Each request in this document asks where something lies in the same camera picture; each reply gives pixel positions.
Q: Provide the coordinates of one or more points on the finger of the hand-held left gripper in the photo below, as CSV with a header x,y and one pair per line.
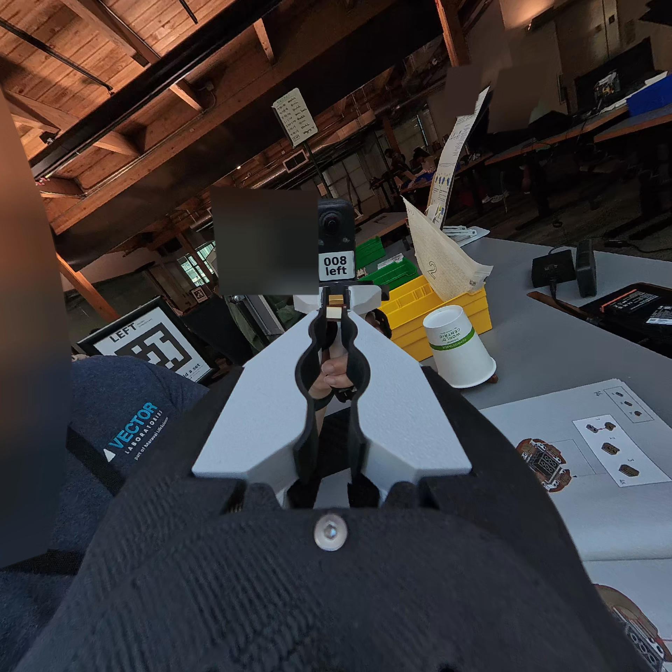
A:
x,y
307,302
362,296

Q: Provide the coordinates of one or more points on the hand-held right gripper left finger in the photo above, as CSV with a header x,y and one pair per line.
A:
x,y
246,420

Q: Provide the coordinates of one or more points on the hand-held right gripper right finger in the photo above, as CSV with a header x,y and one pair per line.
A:
x,y
409,420

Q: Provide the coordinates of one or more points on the tan lego piece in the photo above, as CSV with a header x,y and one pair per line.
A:
x,y
334,313

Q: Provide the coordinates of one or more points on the lego instruction booklet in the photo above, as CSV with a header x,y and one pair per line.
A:
x,y
603,514

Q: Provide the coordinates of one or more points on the person's left hand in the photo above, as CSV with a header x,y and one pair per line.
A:
x,y
333,372

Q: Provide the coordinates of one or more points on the green plastic bin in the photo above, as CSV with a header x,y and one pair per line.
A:
x,y
391,273
370,249

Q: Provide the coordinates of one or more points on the yellow plastic bin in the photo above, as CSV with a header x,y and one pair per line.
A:
x,y
409,315

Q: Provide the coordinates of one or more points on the white paper cup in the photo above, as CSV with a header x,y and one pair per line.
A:
x,y
462,346

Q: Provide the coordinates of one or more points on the numbered paper bag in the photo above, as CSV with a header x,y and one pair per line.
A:
x,y
446,257

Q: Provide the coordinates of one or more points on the person in blue shirt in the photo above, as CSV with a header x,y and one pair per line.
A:
x,y
147,388

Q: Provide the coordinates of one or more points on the small square marker tag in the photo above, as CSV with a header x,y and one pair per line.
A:
x,y
199,294

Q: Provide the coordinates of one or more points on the white sheet stand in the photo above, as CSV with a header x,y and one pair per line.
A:
x,y
464,233

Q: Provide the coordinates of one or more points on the framed marker sign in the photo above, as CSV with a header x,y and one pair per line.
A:
x,y
152,341

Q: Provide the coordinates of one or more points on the handwritten notice board on pole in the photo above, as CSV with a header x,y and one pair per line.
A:
x,y
295,116

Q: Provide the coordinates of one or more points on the printed instruction sheet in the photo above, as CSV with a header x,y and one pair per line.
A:
x,y
451,157

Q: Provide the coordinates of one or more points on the black power adapter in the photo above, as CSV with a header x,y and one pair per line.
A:
x,y
551,267

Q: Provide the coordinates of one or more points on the black power bank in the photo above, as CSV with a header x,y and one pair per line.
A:
x,y
587,267

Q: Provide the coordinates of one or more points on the black battery pack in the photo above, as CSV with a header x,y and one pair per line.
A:
x,y
635,315

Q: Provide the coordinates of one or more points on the long background desk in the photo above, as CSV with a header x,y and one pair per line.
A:
x,y
577,131

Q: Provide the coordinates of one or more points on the blue plastic bin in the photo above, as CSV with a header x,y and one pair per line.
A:
x,y
651,97

